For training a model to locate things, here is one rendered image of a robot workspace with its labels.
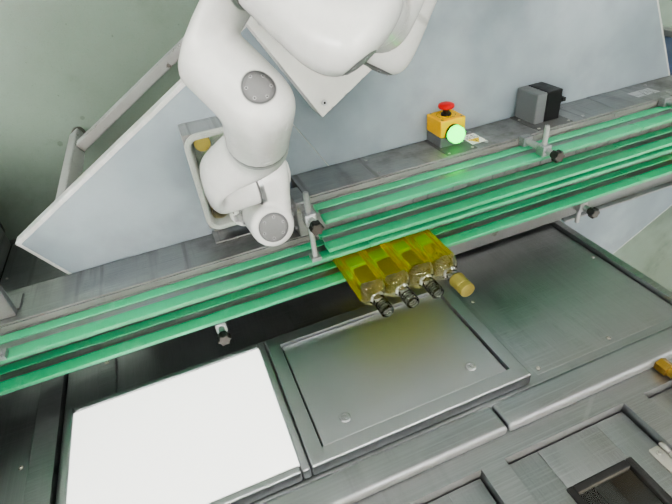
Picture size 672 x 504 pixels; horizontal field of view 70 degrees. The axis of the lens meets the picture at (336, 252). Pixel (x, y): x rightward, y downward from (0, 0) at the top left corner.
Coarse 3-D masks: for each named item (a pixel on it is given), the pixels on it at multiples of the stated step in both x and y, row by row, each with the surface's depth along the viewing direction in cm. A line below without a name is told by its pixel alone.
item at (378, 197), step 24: (624, 120) 127; (648, 120) 125; (552, 144) 120; (576, 144) 118; (456, 168) 114; (480, 168) 113; (504, 168) 112; (360, 192) 109; (384, 192) 109; (408, 192) 107; (432, 192) 108; (336, 216) 102
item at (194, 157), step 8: (216, 128) 96; (192, 136) 94; (200, 136) 95; (208, 136) 95; (216, 136) 103; (184, 144) 95; (192, 144) 102; (192, 152) 98; (200, 152) 104; (192, 160) 97; (200, 160) 104; (192, 168) 97; (200, 184) 100; (200, 192) 101; (200, 200) 102; (208, 208) 104; (208, 216) 104; (208, 224) 105; (216, 224) 106; (224, 224) 107; (232, 224) 107
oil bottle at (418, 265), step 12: (396, 240) 112; (408, 240) 111; (396, 252) 108; (408, 252) 107; (420, 252) 107; (408, 264) 104; (420, 264) 103; (432, 264) 104; (420, 276) 102; (432, 276) 104
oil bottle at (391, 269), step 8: (368, 248) 110; (376, 248) 110; (384, 248) 110; (368, 256) 108; (376, 256) 108; (384, 256) 107; (392, 256) 107; (376, 264) 105; (384, 264) 105; (392, 264) 105; (400, 264) 104; (384, 272) 103; (392, 272) 102; (400, 272) 102; (408, 272) 103; (384, 280) 102; (392, 280) 101; (400, 280) 101; (408, 280) 102; (392, 288) 101; (392, 296) 103
